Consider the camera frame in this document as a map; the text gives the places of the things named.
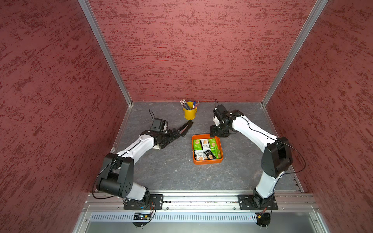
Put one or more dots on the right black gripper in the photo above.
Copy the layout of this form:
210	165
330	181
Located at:
213	132

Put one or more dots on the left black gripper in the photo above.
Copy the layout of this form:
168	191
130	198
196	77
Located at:
169	132

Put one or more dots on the orange storage box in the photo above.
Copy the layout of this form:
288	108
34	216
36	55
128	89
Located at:
205	144

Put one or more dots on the green cookie packet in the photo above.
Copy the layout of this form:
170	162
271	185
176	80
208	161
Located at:
213	143
197	145

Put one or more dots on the black cookie packet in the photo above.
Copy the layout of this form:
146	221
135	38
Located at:
209	155

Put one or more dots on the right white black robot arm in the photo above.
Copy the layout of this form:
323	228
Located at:
276	157

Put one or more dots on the white object under left arm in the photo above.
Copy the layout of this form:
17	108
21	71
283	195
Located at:
156	147

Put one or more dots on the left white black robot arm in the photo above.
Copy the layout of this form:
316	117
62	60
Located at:
117	173

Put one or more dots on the green cookie packet in box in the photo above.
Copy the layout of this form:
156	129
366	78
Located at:
197	145

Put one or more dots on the yellow pencil cup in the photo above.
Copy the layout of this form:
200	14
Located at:
190	115

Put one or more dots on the white cookie packet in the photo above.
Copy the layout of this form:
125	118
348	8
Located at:
199	155

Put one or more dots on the coloured pencils bunch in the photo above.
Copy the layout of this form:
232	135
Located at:
189	105

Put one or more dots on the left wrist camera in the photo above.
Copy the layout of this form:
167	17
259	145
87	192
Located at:
159	125

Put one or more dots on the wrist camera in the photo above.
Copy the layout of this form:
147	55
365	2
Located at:
159	125
220	112

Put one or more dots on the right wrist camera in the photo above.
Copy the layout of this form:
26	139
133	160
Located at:
220	112

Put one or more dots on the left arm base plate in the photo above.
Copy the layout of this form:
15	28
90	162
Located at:
149	203

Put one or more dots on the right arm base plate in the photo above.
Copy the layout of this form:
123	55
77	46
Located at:
244	201

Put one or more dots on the aluminium front rail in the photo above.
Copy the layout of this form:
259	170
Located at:
227	201

